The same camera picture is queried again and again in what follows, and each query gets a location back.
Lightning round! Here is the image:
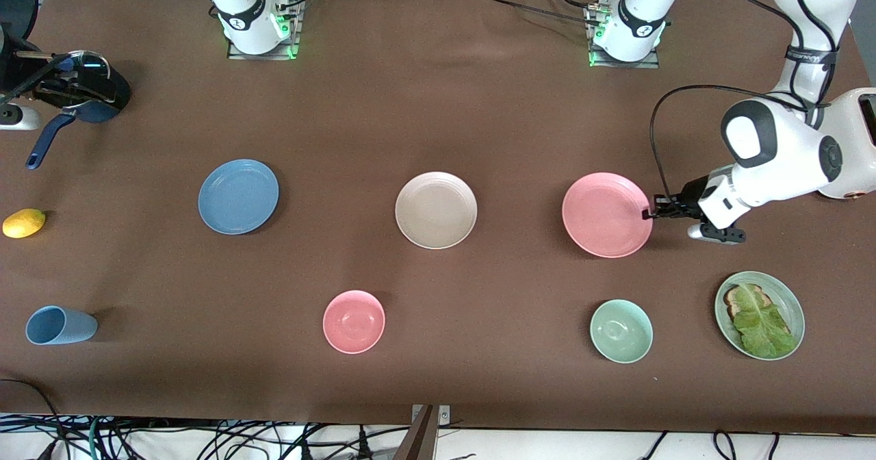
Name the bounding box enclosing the small pink bowl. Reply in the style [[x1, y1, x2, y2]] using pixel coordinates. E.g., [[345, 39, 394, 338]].
[[322, 290, 386, 355]]

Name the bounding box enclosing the metal post bracket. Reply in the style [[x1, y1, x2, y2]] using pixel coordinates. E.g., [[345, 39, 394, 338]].
[[411, 404, 451, 425]]

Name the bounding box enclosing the green plate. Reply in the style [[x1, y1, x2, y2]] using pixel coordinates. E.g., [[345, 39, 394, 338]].
[[714, 271, 806, 361]]

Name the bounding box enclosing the dark camera post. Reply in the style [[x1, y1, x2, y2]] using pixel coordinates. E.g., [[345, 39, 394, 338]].
[[394, 405, 439, 460]]

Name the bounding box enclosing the beige plate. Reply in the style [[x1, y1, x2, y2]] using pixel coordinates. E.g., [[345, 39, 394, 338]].
[[395, 171, 478, 250]]

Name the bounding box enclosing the brown table cover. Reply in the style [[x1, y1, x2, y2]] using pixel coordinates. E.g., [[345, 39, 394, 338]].
[[0, 0, 876, 435]]

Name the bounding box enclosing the glass pan lid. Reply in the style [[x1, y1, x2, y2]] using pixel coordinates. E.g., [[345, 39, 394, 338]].
[[67, 49, 112, 86]]

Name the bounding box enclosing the toast slice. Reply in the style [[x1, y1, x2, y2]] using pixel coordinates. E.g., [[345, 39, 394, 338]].
[[723, 283, 791, 337]]

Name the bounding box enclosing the small green bowl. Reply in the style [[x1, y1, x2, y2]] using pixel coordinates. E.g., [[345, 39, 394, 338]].
[[590, 299, 654, 364]]

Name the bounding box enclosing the dark blue saucepan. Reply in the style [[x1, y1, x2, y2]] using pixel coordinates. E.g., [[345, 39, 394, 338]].
[[26, 53, 132, 170]]

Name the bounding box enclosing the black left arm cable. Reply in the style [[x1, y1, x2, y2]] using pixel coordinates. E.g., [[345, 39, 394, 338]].
[[649, 0, 844, 202]]

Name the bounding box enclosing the green lettuce leaf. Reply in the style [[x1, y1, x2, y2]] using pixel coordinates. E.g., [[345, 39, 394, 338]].
[[732, 284, 798, 359]]

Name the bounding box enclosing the blue plate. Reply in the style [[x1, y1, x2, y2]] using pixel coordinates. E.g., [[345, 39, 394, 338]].
[[198, 159, 280, 235]]

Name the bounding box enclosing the pink plate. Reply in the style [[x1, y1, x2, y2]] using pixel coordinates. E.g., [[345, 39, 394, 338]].
[[562, 172, 654, 259]]

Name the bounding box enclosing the blue cup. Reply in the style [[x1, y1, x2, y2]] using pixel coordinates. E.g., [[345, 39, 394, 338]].
[[25, 305, 99, 346]]

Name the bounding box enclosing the yellow lemon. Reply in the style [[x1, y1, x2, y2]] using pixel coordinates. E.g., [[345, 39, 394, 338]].
[[2, 208, 47, 239]]

